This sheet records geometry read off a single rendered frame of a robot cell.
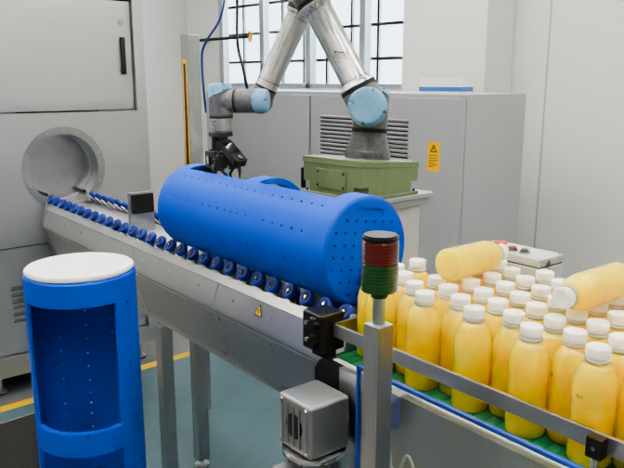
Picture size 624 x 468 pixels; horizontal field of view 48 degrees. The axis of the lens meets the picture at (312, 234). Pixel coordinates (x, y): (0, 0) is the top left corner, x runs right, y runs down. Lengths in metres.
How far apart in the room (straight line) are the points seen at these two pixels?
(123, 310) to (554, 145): 3.25
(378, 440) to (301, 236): 0.63
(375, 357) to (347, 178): 1.01
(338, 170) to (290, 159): 2.07
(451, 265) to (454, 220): 1.94
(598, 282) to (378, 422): 0.47
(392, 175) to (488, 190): 1.42
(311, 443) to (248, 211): 0.72
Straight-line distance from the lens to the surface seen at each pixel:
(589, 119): 4.47
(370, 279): 1.19
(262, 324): 1.96
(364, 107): 2.14
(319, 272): 1.70
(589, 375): 1.21
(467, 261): 1.51
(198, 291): 2.25
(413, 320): 1.42
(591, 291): 1.35
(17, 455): 2.94
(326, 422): 1.51
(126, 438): 2.02
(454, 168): 3.41
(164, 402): 2.76
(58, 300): 1.84
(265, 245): 1.87
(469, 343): 1.34
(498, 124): 3.60
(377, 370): 1.25
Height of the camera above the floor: 1.52
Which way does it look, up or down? 12 degrees down
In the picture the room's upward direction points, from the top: straight up
